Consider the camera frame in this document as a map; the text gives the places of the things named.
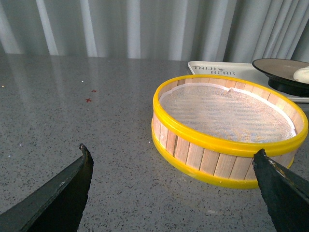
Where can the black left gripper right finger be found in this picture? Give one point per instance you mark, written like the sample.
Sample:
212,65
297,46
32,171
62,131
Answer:
285,193

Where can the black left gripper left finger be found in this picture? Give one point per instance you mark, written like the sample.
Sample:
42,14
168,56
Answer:
58,205

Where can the beige plate with black rim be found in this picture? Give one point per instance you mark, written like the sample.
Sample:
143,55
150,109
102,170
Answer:
280,73

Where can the white steamed bun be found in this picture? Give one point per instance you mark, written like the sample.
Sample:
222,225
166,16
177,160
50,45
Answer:
302,75

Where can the cream rectangular serving tray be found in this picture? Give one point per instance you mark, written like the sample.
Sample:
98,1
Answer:
244,71

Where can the yellow rimmed bamboo steamer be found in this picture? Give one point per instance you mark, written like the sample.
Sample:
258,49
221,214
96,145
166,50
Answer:
214,160

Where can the white steamer liner cloth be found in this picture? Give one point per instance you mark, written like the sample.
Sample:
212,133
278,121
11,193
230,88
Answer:
227,113

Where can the grey pleated curtain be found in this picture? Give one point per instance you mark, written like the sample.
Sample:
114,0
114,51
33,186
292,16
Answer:
207,30

